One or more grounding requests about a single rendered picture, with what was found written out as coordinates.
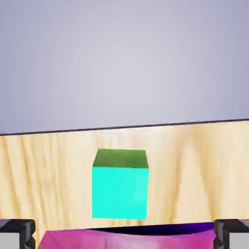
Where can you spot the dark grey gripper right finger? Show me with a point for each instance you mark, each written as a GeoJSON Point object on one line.
{"type": "Point", "coordinates": [227, 229]}

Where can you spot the small green cube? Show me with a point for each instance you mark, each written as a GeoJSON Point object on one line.
{"type": "Point", "coordinates": [119, 191]}

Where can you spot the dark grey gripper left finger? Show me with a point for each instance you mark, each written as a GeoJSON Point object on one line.
{"type": "Point", "coordinates": [21, 229]}

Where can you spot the large pink box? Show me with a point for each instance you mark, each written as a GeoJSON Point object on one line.
{"type": "Point", "coordinates": [128, 239]}

